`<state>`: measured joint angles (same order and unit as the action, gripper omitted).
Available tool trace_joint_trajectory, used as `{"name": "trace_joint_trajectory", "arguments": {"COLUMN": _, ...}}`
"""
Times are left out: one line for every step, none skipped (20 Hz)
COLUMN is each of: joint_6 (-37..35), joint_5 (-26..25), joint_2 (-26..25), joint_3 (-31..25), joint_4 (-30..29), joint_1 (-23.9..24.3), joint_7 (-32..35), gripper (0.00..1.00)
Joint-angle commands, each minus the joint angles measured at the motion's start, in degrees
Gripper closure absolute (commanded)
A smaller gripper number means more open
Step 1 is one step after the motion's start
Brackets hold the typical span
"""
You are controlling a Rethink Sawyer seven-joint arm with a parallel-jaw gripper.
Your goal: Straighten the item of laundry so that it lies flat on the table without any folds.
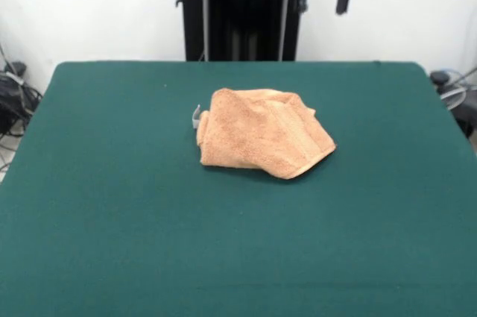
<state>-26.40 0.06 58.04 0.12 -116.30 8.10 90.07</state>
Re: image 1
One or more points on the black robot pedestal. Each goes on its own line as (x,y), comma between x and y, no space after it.
(242,15)

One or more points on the dark green table cloth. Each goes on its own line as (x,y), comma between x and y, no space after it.
(149,220)

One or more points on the orange terry towel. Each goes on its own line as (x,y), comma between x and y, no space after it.
(257,134)

